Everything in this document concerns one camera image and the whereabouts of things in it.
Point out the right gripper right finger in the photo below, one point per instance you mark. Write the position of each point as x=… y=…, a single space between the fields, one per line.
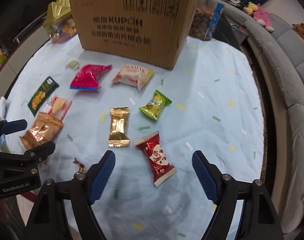
x=258 y=220

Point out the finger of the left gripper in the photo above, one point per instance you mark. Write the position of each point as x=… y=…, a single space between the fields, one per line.
x=41 y=152
x=12 y=126

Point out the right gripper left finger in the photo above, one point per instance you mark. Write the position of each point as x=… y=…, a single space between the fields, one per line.
x=48 y=219

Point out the orange biscuit packet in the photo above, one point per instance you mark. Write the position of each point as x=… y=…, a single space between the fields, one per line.
x=44 y=129

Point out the small red twisted candy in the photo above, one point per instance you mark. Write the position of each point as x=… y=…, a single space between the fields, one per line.
x=81 y=167

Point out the red white cracker packet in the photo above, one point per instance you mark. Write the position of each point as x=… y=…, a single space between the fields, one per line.
x=57 y=107

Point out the dark green snack bar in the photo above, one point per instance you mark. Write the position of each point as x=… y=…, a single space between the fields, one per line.
x=45 y=90

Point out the gold candy wrapper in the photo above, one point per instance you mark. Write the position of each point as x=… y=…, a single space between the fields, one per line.
x=117 y=136

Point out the red white snack packet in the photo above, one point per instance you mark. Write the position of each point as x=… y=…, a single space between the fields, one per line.
x=162 y=169

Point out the magenta snack bag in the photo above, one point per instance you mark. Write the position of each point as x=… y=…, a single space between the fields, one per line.
x=87 y=77

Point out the small pale green candy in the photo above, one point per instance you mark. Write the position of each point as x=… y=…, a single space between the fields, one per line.
x=72 y=64

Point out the green yellow candy packet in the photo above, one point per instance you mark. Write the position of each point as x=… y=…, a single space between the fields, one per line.
x=155 y=106

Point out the pink white Denman packet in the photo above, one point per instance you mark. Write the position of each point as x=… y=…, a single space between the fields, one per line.
x=135 y=76

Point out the light blue confetti cloth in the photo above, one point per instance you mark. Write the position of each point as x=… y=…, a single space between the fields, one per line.
x=215 y=109

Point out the gold lid candy jar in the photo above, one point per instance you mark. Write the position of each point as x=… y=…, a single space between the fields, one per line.
x=59 y=23

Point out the grey curved sofa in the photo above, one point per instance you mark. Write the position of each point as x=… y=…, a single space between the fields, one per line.
x=281 y=58

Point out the brown cardboard box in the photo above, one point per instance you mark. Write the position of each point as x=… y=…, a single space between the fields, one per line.
x=151 y=31

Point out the brown teddy bear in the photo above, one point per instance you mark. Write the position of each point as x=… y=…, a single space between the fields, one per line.
x=299 y=29

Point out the pink plush toy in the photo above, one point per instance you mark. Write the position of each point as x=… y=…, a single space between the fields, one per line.
x=262 y=17

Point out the yellow plush toy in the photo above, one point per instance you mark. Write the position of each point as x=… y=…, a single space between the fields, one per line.
x=250 y=8

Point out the clear jar of chocolate balls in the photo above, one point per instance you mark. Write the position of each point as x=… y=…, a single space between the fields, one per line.
x=205 y=20

